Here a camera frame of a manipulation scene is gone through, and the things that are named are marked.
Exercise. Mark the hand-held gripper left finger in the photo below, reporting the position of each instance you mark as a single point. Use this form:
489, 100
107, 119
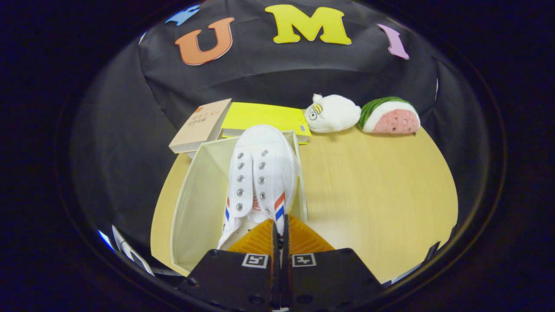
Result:
274, 268

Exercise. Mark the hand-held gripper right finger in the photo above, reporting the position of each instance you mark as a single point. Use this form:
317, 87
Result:
286, 277

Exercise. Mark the foldable fabric storage box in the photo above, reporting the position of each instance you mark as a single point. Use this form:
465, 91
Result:
195, 208

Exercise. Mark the white striped canvas shoe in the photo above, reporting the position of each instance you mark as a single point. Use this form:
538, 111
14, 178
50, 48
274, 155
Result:
264, 143

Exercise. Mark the white dark flat object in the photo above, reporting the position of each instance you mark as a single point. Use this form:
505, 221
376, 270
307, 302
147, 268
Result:
132, 251

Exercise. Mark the yellow book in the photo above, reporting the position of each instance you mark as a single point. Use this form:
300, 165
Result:
260, 115

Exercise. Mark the beige paperback book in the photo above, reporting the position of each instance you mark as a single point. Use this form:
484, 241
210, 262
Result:
201, 123

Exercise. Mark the white plush toy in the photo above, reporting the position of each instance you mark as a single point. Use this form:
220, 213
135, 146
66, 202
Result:
334, 113

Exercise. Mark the white blue object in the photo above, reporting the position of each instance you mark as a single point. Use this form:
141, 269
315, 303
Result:
107, 240

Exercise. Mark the watermelon slice plush toy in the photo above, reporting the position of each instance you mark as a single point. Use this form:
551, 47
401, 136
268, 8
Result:
392, 119

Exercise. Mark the black backdrop cloth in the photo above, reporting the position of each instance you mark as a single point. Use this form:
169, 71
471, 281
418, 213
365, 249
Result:
269, 78

